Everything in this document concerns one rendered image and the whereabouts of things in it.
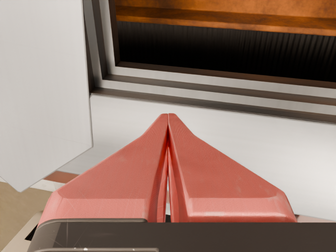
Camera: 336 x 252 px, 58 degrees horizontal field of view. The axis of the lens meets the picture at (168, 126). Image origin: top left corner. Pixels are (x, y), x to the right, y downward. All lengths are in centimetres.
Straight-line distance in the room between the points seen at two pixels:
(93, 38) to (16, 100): 9
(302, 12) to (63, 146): 28
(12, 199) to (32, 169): 184
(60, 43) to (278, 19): 22
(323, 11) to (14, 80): 30
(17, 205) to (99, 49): 200
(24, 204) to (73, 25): 196
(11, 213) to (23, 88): 205
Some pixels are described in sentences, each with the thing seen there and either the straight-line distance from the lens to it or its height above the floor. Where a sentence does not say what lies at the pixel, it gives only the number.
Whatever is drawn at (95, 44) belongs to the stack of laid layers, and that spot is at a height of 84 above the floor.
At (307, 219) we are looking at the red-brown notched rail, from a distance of 32.
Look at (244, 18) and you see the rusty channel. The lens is 34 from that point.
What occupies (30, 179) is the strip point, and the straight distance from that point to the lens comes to 34.
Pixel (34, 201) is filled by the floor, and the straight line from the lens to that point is 206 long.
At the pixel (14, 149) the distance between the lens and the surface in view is 32.
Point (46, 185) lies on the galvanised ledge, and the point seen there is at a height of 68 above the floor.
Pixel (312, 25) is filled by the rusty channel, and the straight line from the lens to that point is 34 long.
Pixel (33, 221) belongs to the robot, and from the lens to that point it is 73.
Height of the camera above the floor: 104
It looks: 53 degrees down
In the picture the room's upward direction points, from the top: 156 degrees counter-clockwise
